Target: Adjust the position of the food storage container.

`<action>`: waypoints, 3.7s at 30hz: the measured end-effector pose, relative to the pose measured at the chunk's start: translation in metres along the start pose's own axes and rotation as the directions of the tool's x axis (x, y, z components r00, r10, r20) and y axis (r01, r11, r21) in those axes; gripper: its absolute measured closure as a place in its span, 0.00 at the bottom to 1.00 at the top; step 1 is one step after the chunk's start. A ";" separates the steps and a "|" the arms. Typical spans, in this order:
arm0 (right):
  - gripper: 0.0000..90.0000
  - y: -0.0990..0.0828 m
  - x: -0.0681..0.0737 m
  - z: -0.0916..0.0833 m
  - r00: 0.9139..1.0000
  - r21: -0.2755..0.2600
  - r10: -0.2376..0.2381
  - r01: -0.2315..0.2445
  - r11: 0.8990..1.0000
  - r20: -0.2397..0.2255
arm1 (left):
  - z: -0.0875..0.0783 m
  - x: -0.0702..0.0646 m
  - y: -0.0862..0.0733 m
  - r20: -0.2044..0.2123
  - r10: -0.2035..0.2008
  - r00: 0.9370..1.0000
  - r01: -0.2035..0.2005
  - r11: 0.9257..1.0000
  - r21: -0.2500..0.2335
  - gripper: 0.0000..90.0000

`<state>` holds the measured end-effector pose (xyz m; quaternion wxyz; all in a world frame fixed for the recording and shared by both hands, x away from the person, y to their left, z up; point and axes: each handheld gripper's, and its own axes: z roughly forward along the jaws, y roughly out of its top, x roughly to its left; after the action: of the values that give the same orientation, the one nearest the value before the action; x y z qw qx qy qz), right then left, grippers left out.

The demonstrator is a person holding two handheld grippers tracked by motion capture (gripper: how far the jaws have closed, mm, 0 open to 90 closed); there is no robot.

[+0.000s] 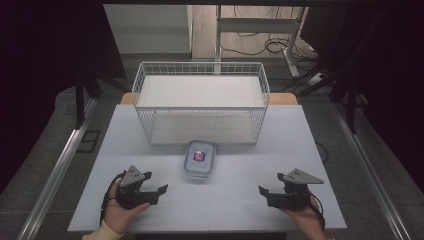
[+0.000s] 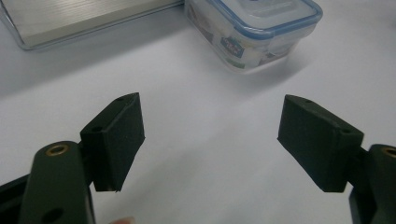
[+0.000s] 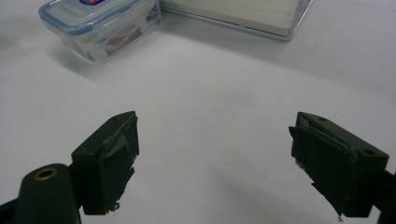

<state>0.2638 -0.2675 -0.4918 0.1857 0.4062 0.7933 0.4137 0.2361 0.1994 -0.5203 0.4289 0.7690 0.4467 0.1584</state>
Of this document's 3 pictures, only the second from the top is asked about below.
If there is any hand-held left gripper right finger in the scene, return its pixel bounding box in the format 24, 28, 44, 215
276, 94, 396, 224

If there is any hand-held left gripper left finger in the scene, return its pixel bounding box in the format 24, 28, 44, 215
18, 91, 146, 224

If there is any clear plastic container blue-rimmed lid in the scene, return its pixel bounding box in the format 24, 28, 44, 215
184, 0, 324, 75

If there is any silver metal tray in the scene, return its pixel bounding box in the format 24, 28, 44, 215
0, 0, 185, 51

